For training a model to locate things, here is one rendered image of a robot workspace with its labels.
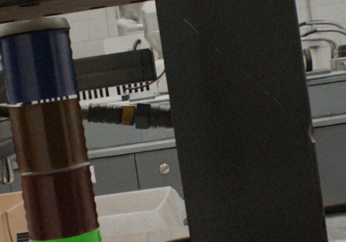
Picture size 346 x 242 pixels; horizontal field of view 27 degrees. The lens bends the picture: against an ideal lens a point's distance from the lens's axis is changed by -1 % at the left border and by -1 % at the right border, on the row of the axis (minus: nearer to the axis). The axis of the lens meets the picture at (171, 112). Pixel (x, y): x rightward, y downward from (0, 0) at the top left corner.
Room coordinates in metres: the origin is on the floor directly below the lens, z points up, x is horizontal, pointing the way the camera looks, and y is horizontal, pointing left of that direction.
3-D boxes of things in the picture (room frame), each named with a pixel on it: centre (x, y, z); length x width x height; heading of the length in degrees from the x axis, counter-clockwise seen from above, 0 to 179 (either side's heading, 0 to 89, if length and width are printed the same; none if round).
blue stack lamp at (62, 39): (0.37, 0.07, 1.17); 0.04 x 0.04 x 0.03
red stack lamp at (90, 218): (0.37, 0.07, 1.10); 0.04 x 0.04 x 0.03
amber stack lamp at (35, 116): (0.37, 0.07, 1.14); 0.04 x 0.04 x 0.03
